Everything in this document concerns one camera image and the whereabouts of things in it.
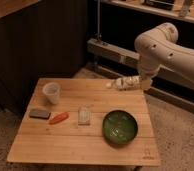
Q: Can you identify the orange carrot toy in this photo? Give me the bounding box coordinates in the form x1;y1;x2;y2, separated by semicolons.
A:
49;112;69;125

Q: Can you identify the clear plastic bottle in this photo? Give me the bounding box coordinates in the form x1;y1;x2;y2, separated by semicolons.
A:
106;76;140;91

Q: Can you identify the green ceramic bowl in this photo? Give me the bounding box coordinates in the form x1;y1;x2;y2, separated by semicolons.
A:
102;110;138;145

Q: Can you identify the dark grey sponge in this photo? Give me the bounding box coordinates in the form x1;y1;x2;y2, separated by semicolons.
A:
29;109;50;119

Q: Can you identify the grey metal rail bench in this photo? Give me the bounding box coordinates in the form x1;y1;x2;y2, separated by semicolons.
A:
87;38;194;90

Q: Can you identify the small clear glass jar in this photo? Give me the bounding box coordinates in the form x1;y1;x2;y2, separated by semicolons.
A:
78;107;91;125

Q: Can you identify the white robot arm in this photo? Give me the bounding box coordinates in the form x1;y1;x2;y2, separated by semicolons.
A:
134;22;194;89

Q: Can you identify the vertical metal pole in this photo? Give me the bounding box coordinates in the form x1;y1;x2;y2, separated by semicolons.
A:
97;0;101;41

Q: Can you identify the wooden shelf with items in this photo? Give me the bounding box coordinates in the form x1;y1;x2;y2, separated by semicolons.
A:
102;0;194;24

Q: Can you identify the wooden table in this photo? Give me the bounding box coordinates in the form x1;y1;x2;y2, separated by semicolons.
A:
7;78;160;166

